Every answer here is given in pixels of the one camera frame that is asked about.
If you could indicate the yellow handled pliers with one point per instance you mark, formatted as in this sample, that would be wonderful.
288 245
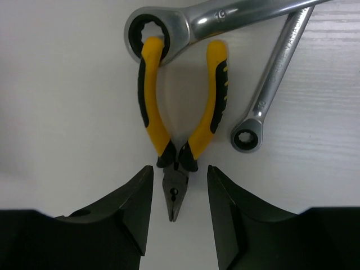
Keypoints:
178 164

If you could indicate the silver combination wrench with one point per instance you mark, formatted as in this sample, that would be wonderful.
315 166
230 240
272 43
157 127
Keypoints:
247 135

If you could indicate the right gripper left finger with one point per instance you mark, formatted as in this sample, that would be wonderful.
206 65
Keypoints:
110 233

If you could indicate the silver ratchet wrench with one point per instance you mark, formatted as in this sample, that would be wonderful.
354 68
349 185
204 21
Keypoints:
183 27

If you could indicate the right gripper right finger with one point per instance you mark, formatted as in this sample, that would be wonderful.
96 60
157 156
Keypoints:
251 233

